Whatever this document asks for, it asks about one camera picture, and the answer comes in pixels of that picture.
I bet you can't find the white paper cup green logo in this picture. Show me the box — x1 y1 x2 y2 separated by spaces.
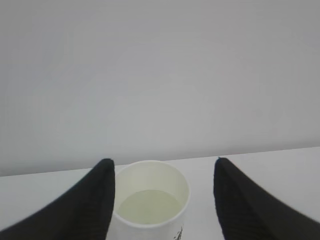
107 160 191 240

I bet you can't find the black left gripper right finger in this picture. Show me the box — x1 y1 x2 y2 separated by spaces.
213 157 320 240

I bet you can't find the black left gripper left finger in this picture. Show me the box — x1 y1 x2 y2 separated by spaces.
0 158 115 240

